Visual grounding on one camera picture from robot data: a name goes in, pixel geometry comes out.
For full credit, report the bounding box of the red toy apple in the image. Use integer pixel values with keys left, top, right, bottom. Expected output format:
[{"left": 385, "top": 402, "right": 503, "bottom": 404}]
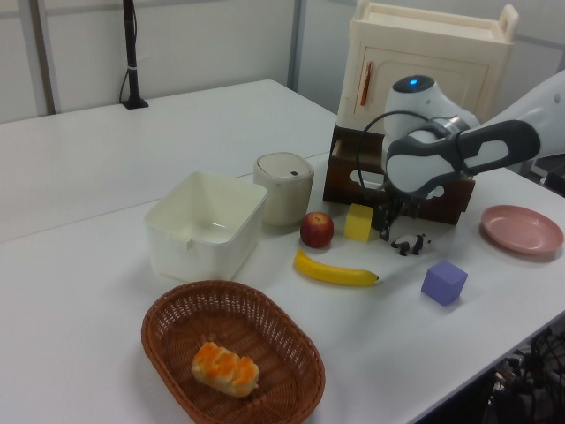
[{"left": 299, "top": 211, "right": 335, "bottom": 248}]

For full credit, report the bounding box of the brown wicker basket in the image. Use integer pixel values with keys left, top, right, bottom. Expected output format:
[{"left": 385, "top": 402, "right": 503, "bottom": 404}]
[{"left": 140, "top": 279, "right": 327, "bottom": 424}]

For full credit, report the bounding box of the cream plastic bin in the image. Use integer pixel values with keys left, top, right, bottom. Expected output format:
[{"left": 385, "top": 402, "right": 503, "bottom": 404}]
[{"left": 144, "top": 170, "right": 269, "bottom": 284}]

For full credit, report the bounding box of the dark brown wooden cabinet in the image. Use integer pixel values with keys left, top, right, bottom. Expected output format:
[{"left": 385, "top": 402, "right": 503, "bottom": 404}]
[{"left": 334, "top": 122, "right": 478, "bottom": 186}]

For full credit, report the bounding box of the black and white panda toy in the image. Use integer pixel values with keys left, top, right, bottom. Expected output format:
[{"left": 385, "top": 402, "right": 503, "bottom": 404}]
[{"left": 390, "top": 232, "right": 433, "bottom": 258}]

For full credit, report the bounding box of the yellow cube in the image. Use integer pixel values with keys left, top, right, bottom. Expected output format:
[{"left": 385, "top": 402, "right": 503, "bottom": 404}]
[{"left": 343, "top": 202, "right": 375, "bottom": 243}]

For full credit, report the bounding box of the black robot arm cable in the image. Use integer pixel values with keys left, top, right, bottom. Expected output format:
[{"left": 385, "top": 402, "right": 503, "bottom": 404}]
[{"left": 355, "top": 110, "right": 448, "bottom": 209}]

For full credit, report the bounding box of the cream toy cabinet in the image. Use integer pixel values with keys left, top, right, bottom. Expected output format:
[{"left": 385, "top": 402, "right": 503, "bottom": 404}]
[{"left": 337, "top": 0, "right": 521, "bottom": 133}]

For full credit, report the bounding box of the yellow toy banana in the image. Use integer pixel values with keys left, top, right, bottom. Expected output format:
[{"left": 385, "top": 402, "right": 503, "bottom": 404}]
[{"left": 293, "top": 247, "right": 380, "bottom": 288}]

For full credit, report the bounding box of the pink plate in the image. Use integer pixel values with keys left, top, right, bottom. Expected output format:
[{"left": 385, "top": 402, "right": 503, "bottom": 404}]
[{"left": 480, "top": 204, "right": 565, "bottom": 262}]

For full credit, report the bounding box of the black cable bundle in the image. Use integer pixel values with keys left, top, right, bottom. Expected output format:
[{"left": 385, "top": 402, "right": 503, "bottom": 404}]
[{"left": 485, "top": 326, "right": 565, "bottom": 424}]

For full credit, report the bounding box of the purple cube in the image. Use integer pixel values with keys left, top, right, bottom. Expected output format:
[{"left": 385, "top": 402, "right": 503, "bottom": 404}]
[{"left": 420, "top": 259, "right": 469, "bottom": 307}]

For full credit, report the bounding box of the toy bread loaf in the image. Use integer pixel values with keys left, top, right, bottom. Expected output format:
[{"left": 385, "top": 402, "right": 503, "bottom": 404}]
[{"left": 191, "top": 340, "right": 260, "bottom": 399}]

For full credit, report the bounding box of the wooden drawer with white handle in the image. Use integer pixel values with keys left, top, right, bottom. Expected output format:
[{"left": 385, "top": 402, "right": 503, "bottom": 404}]
[{"left": 322, "top": 134, "right": 477, "bottom": 226}]

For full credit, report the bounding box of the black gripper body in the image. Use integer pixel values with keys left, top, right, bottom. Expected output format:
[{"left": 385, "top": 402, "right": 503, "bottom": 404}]
[{"left": 373, "top": 193, "right": 421, "bottom": 231}]

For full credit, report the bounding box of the black camera stand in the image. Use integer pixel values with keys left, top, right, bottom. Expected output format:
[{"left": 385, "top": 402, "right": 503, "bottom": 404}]
[{"left": 118, "top": 0, "right": 150, "bottom": 110}]

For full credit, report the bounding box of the cream desktop trash can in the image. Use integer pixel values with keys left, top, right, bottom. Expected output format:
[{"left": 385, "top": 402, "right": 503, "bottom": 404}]
[{"left": 252, "top": 152, "right": 315, "bottom": 227}]

